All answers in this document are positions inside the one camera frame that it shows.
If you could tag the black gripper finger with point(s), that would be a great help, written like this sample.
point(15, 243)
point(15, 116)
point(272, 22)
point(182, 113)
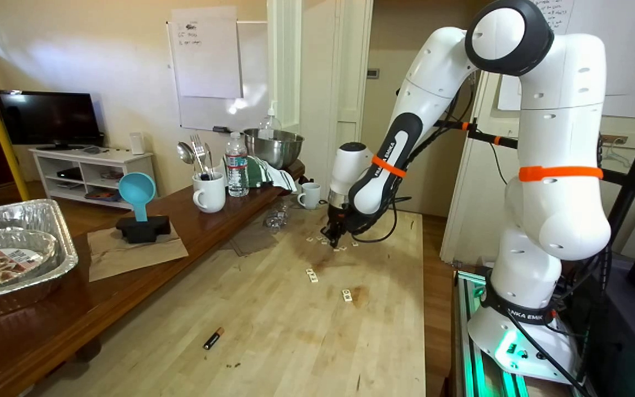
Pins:
point(339, 239)
point(330, 239)

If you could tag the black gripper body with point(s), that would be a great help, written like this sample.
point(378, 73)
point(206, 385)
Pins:
point(334, 221)

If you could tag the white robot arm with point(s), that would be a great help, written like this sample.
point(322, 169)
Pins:
point(553, 201)

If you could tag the white mug near banana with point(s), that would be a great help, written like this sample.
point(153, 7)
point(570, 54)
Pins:
point(309, 194)

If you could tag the crushed clear plastic bottle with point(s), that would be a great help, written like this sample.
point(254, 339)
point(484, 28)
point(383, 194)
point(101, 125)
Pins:
point(279, 215)

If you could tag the steel mixing bowl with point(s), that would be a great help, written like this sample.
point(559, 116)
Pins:
point(281, 150)

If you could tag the green striped dish towel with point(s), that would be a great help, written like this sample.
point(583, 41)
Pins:
point(277, 177)

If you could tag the clear plastic water bottle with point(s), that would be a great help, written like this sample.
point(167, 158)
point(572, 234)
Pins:
point(237, 166)

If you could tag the white mug with spoons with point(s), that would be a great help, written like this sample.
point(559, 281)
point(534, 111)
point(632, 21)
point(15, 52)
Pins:
point(207, 192)

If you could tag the black marker pen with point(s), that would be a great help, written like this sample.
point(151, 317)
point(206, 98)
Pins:
point(207, 344)

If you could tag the white paper flipchart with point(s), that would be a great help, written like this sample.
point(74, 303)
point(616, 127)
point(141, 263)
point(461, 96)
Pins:
point(222, 67)

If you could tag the brown cardboard sheet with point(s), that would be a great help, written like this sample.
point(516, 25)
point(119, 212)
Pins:
point(114, 257)

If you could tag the white tv stand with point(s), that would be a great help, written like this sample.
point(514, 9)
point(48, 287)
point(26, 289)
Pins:
point(88, 177)

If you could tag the black television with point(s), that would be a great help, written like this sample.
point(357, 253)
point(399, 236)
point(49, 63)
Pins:
point(61, 119)

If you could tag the aluminium foil tray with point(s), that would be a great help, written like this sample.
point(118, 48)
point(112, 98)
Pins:
point(35, 246)

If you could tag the dark wooden side table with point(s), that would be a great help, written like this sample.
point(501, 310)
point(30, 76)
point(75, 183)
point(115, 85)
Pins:
point(59, 320)

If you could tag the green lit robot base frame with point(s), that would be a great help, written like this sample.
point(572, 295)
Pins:
point(504, 356)

